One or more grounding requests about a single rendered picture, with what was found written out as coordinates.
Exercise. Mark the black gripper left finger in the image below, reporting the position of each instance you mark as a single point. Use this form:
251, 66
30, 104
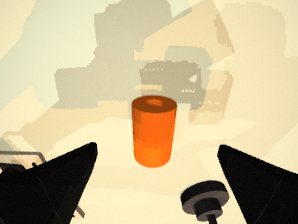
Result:
48, 193

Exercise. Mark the orange knob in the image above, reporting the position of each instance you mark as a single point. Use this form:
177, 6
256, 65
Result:
154, 118

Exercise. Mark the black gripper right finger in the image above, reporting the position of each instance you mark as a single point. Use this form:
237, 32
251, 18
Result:
266, 194

